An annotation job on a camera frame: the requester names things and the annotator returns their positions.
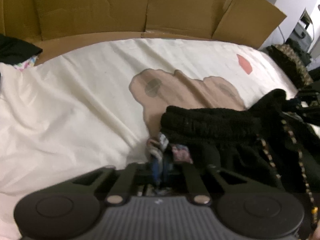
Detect black garment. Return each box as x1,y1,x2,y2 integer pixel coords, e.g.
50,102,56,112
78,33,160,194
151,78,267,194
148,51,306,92
0,34,43,65

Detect brown cardboard sheet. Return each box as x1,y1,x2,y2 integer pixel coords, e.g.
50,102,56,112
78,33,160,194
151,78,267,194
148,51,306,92
0,0,287,67

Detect black pants with patterned trim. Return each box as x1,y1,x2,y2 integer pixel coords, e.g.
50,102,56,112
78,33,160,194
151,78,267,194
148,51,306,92
146,89,320,240

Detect cream bear printed blanket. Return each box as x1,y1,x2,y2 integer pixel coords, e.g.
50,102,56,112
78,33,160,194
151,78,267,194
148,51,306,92
0,38,299,240

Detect grey bag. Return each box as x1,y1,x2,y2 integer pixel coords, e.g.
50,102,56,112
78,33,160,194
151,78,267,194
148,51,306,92
287,9,315,53

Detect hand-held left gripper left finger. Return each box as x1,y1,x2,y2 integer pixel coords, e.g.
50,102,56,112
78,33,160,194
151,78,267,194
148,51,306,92
67,162,160,204

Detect leopard print cloth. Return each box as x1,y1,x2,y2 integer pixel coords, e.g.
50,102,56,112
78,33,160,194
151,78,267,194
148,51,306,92
266,44,314,85

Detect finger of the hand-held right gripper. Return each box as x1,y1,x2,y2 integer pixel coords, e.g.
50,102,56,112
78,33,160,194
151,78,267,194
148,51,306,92
297,85,320,125

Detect pastel printed sheet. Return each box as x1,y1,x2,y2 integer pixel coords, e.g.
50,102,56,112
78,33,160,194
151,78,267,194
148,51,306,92
14,56,38,70

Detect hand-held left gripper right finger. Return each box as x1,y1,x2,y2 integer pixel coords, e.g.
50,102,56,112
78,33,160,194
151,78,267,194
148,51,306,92
162,162,250,204

